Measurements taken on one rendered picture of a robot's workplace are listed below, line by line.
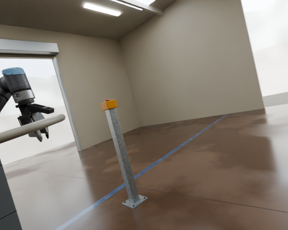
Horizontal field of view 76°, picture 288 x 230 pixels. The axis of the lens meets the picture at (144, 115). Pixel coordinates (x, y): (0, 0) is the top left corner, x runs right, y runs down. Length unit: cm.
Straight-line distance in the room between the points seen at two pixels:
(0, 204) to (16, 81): 102
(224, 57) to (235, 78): 71
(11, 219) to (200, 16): 639
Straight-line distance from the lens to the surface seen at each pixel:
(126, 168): 193
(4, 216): 182
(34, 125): 67
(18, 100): 105
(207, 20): 655
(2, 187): 177
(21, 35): 672
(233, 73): 615
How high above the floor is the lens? 96
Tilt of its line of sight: 3 degrees down
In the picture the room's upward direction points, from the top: 15 degrees counter-clockwise
